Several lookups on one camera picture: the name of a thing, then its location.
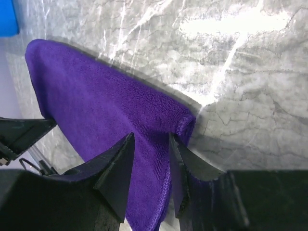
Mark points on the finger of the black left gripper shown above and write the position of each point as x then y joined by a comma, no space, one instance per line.
18,135

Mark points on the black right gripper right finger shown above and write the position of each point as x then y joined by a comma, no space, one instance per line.
208,199

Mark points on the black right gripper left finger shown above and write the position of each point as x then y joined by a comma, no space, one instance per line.
90,197

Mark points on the purple towel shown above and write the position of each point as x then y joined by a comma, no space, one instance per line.
95,105

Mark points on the blue plastic bin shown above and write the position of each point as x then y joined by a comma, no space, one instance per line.
8,21

